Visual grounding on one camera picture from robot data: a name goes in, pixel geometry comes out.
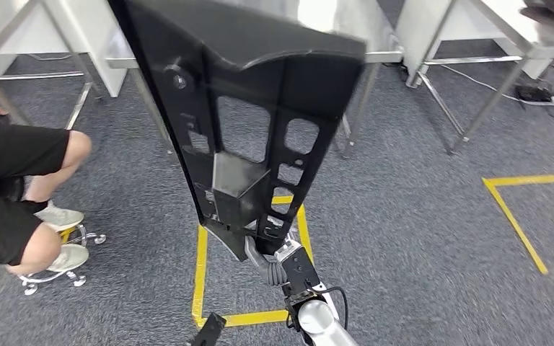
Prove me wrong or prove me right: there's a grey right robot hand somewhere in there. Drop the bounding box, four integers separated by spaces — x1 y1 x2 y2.
244 236 278 269

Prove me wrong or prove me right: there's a black plastic plate bracket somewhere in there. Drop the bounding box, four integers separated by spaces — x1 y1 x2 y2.
107 0 368 262

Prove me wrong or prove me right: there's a yellow floor tape square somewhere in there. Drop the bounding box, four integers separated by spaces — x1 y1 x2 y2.
191 195 315 329
481 172 554 276

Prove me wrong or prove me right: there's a person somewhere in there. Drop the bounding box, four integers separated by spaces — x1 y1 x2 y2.
0 99 93 278

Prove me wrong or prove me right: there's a white panel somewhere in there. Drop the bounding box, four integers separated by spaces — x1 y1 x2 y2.
43 0 130 99
395 0 452 89

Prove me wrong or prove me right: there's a black power adapter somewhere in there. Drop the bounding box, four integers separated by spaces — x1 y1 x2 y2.
514 84 553 104

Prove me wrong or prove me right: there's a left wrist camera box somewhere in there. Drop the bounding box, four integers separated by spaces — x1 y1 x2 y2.
188 312 228 346

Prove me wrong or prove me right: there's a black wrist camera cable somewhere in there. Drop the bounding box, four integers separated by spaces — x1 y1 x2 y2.
305 285 350 330

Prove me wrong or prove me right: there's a steel frame workbench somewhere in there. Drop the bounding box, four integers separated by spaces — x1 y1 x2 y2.
105 0 405 159
0 0 101 130
403 0 554 155

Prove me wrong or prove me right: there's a white power cable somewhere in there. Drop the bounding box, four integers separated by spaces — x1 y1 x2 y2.
441 64 554 104

